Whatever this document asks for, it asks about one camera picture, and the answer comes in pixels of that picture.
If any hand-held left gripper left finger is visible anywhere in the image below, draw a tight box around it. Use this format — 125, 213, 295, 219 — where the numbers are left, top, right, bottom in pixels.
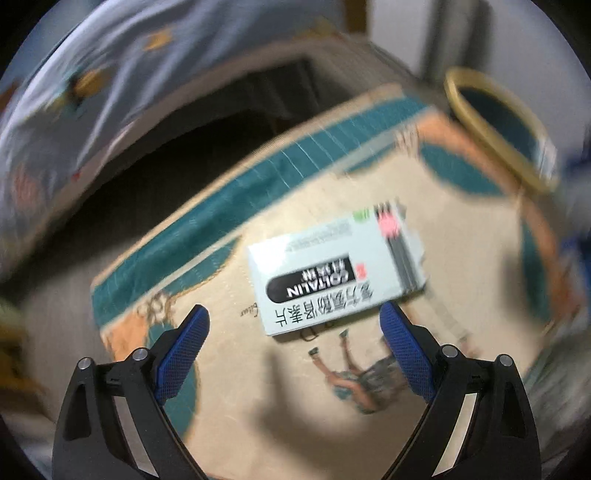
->
52, 304, 211, 480

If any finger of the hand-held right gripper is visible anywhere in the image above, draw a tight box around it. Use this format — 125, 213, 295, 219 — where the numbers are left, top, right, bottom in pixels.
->
558, 231, 591, 264
561, 143, 591, 185

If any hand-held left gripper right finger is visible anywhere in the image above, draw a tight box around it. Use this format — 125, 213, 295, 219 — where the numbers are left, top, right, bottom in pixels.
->
379, 301, 542, 480

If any teal bin with yellow rim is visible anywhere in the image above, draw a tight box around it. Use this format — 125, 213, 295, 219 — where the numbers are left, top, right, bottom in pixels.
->
443, 67, 560, 195

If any white medicine box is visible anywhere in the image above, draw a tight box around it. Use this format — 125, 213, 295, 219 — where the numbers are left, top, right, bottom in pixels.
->
248, 198, 426, 341

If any printed beige and teal mat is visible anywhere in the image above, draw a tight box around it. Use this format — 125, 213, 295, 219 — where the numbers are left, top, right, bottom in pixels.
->
90, 83, 578, 462

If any bed with cartoon duvet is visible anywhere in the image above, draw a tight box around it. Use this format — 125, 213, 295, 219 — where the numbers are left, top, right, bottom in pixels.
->
0, 0, 345, 278

